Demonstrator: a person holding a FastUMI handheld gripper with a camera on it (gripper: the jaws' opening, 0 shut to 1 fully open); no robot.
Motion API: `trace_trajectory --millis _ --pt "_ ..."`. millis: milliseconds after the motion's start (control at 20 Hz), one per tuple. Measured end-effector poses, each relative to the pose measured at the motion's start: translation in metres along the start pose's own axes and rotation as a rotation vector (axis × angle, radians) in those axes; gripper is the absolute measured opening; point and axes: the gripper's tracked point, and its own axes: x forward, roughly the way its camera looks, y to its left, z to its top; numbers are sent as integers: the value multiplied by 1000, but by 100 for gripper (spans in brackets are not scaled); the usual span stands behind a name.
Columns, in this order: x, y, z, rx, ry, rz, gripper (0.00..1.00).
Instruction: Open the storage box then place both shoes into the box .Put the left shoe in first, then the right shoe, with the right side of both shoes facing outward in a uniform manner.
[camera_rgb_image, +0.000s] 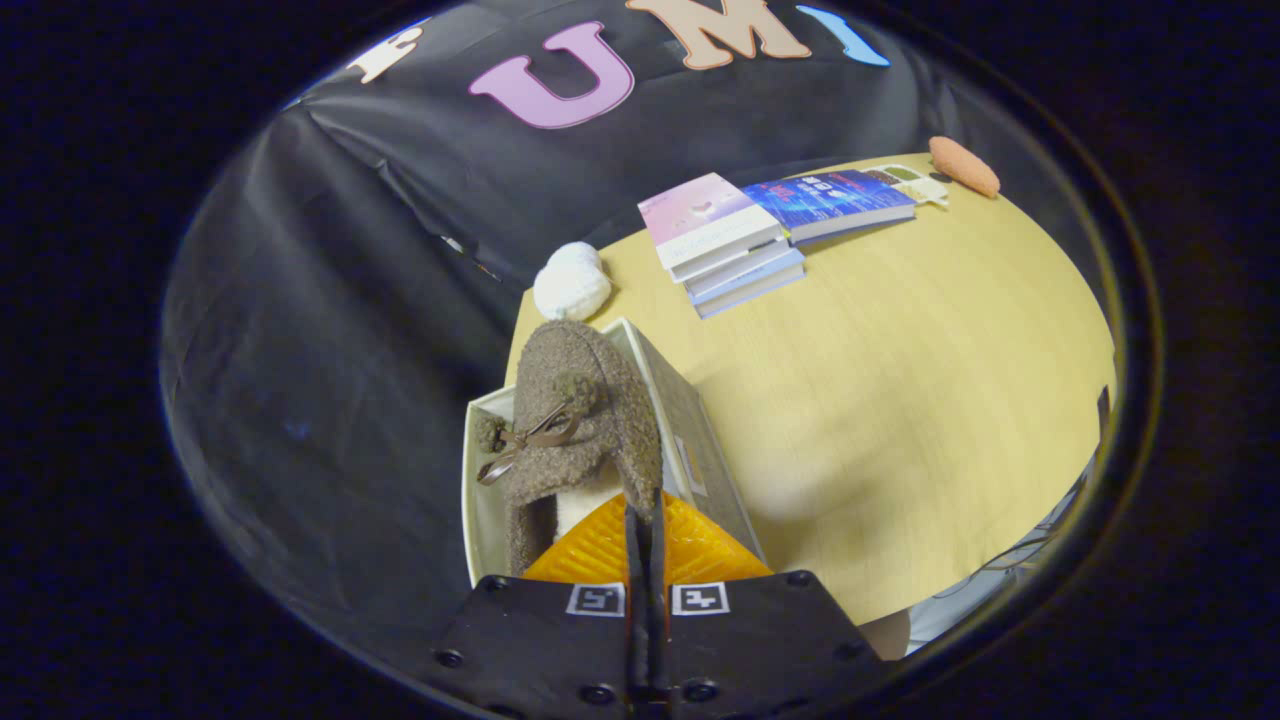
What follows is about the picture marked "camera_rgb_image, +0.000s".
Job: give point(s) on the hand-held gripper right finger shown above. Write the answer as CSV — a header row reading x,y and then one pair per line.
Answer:
x,y
760,640

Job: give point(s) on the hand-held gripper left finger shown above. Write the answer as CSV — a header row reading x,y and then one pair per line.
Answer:
x,y
560,640

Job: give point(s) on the brown fuzzy shoe with bow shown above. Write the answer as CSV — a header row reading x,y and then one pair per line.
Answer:
x,y
600,440

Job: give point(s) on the white storage box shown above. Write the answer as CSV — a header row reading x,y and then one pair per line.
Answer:
x,y
700,440

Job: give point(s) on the pale blue book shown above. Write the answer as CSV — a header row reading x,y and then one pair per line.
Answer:
x,y
750,268
760,290

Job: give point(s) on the white fluffy plush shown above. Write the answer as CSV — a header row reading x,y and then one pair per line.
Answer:
x,y
572,282

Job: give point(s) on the black backdrop cloth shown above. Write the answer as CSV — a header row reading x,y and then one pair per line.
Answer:
x,y
330,300

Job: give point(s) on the pink cover book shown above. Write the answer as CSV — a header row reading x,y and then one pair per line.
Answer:
x,y
705,212

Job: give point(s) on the blue cover book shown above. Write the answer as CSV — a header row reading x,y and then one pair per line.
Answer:
x,y
825,195

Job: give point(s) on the white compartment tray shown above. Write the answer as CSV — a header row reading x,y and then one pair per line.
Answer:
x,y
915,182

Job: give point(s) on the orange plush toy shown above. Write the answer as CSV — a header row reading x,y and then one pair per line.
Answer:
x,y
962,166

